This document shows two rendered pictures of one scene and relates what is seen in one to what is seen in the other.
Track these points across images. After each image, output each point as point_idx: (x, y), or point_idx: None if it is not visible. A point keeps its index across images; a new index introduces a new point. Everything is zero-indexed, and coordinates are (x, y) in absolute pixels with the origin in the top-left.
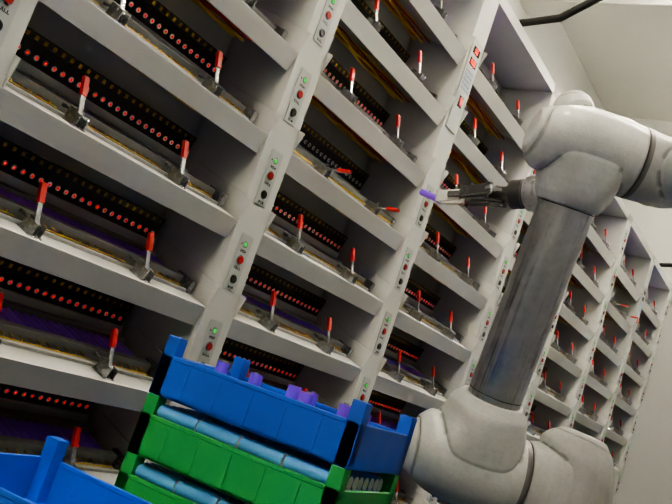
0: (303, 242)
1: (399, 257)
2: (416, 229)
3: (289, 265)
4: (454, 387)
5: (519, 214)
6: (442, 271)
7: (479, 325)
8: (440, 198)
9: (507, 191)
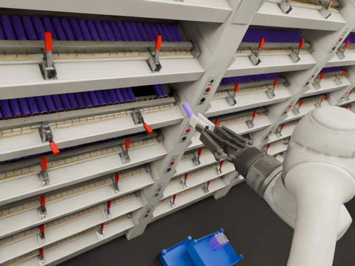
0: (68, 155)
1: (179, 129)
2: (198, 107)
3: (40, 192)
4: (257, 138)
5: (342, 35)
6: (237, 108)
7: (281, 110)
8: (192, 124)
9: (235, 164)
